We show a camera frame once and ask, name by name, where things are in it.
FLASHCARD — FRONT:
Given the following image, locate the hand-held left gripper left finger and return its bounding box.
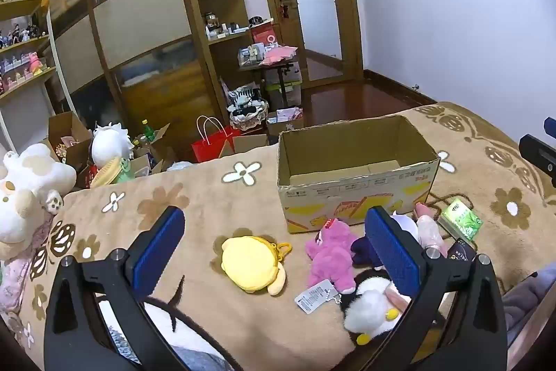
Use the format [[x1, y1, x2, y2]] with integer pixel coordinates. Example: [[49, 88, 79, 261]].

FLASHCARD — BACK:
[[43, 206, 192, 371]]

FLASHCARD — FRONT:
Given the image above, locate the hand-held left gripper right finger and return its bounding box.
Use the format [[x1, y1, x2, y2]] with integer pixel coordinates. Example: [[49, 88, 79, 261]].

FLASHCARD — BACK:
[[366, 206, 509, 371]]

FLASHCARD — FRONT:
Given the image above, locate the purple and white plush doll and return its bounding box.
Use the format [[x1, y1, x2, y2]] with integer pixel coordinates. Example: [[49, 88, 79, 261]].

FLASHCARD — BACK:
[[351, 211, 421, 270]]

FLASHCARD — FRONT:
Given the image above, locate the pink roll plush toy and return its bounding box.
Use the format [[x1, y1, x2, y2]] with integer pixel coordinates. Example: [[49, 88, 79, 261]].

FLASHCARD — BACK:
[[414, 203, 449, 258]]

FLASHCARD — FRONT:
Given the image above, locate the white fluffy plush toy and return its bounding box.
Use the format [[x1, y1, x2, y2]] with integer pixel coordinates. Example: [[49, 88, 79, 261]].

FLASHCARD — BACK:
[[342, 269, 413, 346]]

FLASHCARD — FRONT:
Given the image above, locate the pink bear plush toy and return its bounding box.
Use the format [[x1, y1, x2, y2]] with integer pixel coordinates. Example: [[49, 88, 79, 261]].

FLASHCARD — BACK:
[[295, 218, 358, 314]]

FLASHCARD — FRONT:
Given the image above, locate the green tissue packet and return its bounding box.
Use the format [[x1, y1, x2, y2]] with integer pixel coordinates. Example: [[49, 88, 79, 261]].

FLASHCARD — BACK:
[[438, 198, 484, 242]]

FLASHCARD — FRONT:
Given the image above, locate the yellow round plush toy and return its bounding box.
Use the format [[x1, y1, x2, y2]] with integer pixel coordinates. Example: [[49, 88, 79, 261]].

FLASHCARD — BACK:
[[221, 235, 293, 296]]

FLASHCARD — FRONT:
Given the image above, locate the brown flower blanket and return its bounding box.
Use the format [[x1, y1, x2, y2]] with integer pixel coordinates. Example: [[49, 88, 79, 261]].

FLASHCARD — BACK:
[[0, 102, 556, 371]]

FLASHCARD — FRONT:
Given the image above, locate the black packet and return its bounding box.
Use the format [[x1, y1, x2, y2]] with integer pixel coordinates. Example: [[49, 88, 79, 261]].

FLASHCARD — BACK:
[[447, 237, 477, 264]]

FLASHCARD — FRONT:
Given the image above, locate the green frog plush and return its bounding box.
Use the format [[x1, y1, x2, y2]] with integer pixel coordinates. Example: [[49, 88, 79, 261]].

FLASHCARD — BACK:
[[89, 156, 136, 188]]

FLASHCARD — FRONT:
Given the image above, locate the red paper bag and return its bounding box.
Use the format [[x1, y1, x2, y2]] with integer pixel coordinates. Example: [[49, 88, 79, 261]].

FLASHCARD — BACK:
[[191, 115, 242, 164]]

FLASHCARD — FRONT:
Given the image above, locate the white-haired plush doll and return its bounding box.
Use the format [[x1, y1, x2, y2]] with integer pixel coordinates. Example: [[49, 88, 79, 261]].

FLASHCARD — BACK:
[[90, 121, 135, 170]]

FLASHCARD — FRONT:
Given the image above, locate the flat cardboard piece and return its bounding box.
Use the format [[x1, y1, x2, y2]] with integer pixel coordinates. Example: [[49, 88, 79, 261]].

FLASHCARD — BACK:
[[218, 133, 270, 160]]

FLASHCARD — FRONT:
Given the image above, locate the brown cardboard box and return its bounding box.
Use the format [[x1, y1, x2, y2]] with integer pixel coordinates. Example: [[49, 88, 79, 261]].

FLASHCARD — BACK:
[[47, 111, 95, 172]]

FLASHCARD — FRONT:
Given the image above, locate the grey clothing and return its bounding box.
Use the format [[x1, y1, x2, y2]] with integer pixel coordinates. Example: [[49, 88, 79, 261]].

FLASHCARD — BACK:
[[501, 266, 556, 334]]

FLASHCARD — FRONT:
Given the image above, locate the large white cow plush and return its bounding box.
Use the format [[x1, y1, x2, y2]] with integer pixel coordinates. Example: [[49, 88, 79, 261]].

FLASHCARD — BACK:
[[0, 143, 77, 263]]

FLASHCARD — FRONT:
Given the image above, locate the lace-trimmed wicker basket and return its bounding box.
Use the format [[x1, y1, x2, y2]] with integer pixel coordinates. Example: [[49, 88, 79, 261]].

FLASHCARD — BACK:
[[228, 86, 270, 132]]

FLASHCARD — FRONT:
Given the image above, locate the small cardboard box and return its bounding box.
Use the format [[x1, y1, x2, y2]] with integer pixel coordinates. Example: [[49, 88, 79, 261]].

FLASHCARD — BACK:
[[266, 106, 305, 136]]

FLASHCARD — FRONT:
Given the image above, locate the clear storage bin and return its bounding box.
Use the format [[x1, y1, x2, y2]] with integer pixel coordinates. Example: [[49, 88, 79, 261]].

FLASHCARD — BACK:
[[262, 60, 303, 110]]

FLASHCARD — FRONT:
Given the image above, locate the white pole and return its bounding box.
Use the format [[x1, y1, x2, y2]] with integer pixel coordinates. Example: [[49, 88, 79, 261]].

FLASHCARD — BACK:
[[44, 3, 75, 116]]

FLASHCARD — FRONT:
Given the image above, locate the small folding table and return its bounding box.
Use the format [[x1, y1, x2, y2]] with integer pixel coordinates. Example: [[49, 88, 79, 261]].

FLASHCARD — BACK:
[[238, 45, 301, 107]]

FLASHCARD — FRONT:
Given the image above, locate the wooden display shelf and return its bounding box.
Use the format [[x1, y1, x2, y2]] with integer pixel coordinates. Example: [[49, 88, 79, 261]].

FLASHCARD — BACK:
[[0, 0, 59, 156]]

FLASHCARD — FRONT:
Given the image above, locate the clear organizer box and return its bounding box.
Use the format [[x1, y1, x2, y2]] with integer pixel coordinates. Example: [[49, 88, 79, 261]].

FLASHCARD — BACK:
[[237, 43, 266, 68]]

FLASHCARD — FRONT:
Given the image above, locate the pink cloth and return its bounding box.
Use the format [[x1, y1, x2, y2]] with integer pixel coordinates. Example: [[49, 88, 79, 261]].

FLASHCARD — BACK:
[[258, 45, 299, 66]]

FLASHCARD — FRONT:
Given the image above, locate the row of small figurines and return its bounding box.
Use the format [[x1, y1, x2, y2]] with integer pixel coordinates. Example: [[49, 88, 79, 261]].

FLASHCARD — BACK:
[[0, 21, 49, 94]]

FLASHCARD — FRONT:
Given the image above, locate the cluster of small jars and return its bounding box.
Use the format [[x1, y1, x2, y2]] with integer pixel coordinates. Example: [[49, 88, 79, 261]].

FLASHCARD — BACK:
[[203, 11, 251, 42]]

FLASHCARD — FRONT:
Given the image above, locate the wooden wardrobe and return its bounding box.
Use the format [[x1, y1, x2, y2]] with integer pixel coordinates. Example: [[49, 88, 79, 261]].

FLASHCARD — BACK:
[[28, 0, 222, 163]]

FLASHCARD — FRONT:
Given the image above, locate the red box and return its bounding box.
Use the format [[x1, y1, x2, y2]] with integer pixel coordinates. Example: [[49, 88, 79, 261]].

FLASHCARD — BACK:
[[251, 23, 279, 50]]

